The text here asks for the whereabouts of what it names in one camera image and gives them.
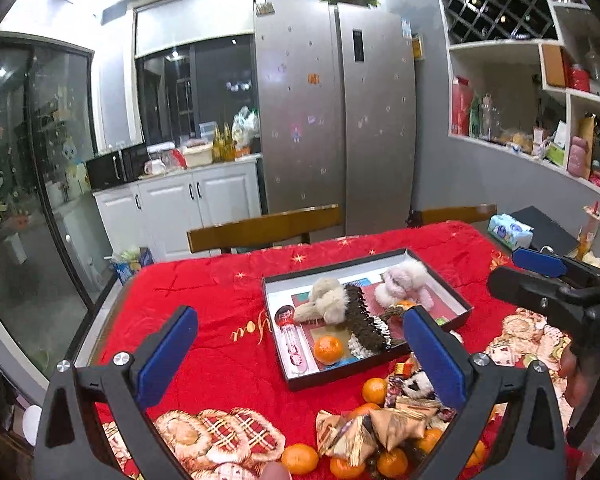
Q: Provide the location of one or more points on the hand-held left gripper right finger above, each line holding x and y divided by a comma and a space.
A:
435, 355

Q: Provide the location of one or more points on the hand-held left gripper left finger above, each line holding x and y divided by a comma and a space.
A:
167, 355

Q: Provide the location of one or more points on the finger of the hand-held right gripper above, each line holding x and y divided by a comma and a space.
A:
537, 259
520, 287

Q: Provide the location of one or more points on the round mandarin orange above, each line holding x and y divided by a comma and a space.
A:
328, 350
406, 305

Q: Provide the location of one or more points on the pink fluffy plush toy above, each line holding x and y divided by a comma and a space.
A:
405, 280

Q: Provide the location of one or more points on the beige fluffy plush toy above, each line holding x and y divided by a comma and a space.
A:
325, 302

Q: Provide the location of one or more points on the black cardboard box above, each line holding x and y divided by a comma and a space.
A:
290, 360

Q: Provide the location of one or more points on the clear tube with red comb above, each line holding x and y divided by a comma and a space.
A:
295, 345

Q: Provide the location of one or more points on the pile of mandarins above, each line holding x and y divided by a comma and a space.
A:
300, 460

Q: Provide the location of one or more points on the person's right hand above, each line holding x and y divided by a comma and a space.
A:
574, 375

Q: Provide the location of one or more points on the black laptop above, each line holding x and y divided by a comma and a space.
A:
545, 227

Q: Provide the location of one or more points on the panda plush clip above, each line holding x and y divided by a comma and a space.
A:
417, 385

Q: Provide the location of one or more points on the wet wipes pack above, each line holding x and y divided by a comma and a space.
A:
510, 230

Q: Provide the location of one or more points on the red printed blanket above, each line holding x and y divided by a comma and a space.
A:
220, 340

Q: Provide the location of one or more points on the drink cup with straw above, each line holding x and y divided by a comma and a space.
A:
590, 232

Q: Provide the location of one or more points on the clear plastic food bag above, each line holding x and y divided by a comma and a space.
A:
597, 261

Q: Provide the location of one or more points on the gold foil snack packets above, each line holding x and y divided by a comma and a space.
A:
405, 422

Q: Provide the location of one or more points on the wooden chair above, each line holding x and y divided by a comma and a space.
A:
260, 230
455, 214

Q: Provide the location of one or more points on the blue white package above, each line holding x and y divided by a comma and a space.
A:
130, 267

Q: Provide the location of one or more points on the pink container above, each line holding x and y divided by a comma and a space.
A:
578, 156

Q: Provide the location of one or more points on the white kitchen cabinet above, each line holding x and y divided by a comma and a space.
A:
180, 210

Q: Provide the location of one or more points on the green bottle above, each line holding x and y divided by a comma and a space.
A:
475, 117

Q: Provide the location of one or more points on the red gift box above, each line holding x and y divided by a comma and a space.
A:
461, 107

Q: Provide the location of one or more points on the red jar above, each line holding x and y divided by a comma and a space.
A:
578, 78

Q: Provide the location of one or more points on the white trash bin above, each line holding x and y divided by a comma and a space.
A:
15, 249

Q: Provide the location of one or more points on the white mug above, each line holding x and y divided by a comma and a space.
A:
154, 166

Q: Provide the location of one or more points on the brown box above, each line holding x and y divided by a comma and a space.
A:
552, 66

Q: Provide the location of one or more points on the black microwave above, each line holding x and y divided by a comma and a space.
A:
115, 167

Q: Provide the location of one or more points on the red packet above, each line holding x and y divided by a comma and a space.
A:
178, 158

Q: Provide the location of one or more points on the beige plastic basin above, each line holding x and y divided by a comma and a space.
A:
198, 156

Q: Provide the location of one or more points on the yellow glass bottle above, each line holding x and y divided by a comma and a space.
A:
228, 142
217, 145

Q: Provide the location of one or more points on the glass sliding door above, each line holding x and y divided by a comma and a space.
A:
30, 185

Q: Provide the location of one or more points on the white plastic bag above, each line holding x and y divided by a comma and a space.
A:
245, 132

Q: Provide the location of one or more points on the silver refrigerator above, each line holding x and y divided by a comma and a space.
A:
330, 110

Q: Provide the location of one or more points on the white wall shelf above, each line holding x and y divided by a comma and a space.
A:
505, 55

